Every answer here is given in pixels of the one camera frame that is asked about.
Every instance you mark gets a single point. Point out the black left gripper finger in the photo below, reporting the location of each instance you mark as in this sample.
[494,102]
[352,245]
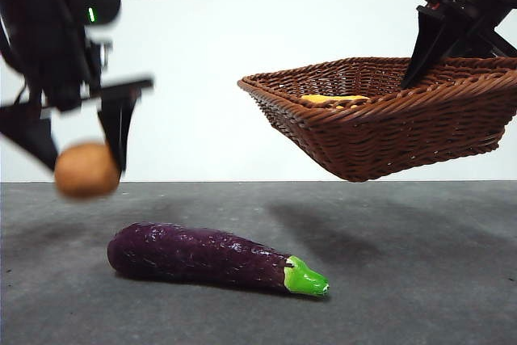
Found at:
[119,127]
[32,131]

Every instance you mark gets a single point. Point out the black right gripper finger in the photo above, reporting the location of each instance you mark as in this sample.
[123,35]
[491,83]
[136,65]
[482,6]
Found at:
[426,46]
[470,40]

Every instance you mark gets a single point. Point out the brown potato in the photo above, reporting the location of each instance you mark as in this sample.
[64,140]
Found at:
[87,171]

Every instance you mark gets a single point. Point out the brown wicker basket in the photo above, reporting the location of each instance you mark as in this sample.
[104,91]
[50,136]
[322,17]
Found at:
[404,139]

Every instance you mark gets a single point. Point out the purple eggplant with green stem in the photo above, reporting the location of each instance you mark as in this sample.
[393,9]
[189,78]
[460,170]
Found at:
[194,254]

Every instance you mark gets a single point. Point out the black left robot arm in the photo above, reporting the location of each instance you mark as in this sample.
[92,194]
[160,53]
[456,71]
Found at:
[40,18]

